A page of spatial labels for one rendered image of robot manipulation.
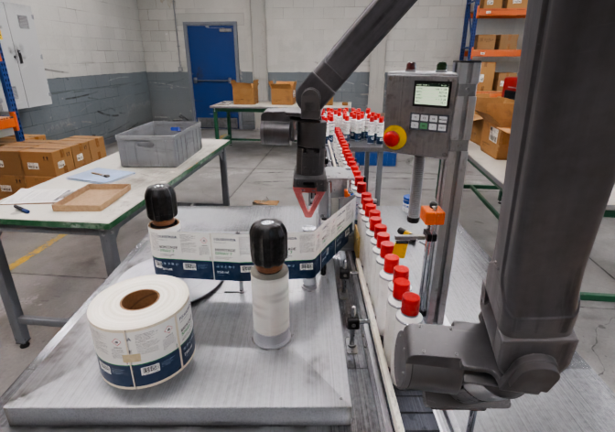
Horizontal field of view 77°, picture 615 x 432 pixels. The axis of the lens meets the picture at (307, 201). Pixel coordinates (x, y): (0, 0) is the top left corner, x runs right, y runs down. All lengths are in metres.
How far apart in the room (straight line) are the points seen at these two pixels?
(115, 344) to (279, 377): 0.33
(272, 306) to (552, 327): 0.62
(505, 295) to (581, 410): 0.73
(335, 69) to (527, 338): 0.52
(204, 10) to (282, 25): 1.60
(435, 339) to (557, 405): 0.64
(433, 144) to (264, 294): 0.51
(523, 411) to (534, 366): 0.61
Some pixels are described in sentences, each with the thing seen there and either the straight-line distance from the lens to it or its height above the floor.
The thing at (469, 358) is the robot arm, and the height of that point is 1.24.
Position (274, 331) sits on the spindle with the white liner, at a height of 0.93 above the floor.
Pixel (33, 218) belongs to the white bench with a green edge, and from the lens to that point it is 2.22.
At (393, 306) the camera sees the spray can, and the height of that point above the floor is 1.04.
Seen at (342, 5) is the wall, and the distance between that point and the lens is 8.46.
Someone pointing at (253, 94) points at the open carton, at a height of 0.94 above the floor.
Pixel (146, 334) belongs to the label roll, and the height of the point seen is 1.01.
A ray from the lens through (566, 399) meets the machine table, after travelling 1.07.
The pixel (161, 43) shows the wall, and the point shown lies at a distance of 9.30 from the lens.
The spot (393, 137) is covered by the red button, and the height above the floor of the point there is 1.33.
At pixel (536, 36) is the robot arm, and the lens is 0.25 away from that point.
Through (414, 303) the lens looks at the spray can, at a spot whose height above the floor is 1.08.
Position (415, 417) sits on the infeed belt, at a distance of 0.85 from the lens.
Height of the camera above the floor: 1.51
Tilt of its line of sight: 20 degrees down
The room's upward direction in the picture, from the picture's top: straight up
